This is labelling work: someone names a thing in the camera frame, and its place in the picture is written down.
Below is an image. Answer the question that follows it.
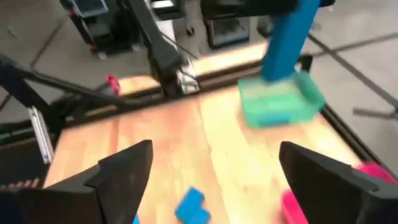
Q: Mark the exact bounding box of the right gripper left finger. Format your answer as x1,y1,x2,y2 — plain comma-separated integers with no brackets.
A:
0,139,154,224

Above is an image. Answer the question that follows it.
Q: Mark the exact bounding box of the red plastic bin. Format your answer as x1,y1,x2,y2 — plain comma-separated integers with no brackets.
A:
280,161,398,224

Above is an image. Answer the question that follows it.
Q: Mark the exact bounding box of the teal plastic bin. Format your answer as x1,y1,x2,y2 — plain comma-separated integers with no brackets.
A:
237,70,326,129

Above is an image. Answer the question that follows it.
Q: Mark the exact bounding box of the black aluminium table frame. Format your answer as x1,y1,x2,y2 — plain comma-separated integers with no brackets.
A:
0,52,398,177

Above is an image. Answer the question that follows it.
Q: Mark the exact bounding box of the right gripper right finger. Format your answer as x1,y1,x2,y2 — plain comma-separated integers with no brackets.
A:
278,141,398,224

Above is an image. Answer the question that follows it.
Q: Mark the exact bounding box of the silver metal bracket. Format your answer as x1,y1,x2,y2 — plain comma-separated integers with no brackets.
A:
28,106,53,165
178,61,200,95

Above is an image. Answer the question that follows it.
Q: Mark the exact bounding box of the blue screen device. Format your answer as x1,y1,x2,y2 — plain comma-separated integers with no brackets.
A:
68,0,110,20

